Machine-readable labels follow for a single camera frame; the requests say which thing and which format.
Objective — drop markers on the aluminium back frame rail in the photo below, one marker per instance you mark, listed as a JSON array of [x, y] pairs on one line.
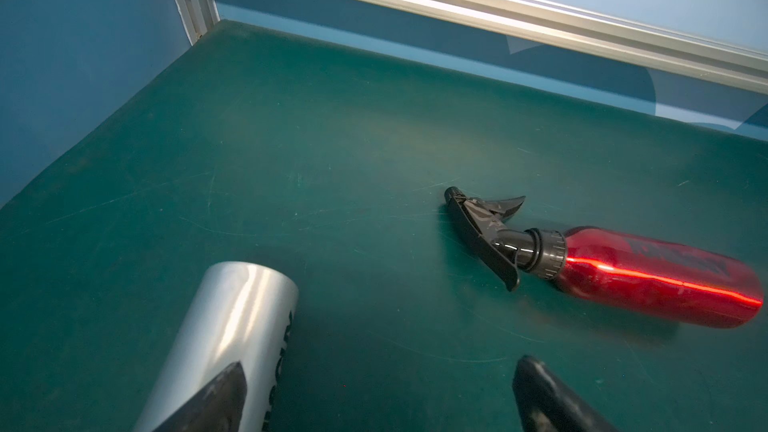
[[592, 33]]

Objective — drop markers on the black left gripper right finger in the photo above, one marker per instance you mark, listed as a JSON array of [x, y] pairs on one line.
[[546, 403]]

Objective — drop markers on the silver spray bottle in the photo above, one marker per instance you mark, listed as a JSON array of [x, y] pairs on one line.
[[242, 312]]

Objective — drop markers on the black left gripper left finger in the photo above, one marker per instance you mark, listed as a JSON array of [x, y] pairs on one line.
[[217, 406]]

